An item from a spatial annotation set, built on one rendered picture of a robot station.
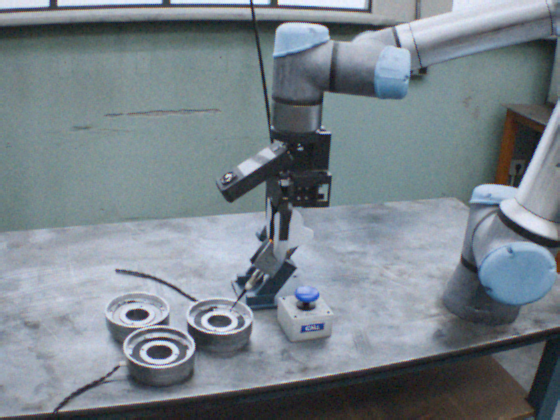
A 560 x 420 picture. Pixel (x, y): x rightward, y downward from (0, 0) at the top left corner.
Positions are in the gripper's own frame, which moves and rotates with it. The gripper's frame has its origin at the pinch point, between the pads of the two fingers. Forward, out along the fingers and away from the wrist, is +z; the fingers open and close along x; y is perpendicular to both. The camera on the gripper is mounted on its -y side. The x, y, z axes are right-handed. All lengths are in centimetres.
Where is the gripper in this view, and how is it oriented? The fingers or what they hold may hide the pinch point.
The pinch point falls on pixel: (273, 251)
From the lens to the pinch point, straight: 100.5
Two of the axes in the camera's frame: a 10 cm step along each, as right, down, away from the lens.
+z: -0.6, 9.1, 4.0
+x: -2.8, -4.0, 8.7
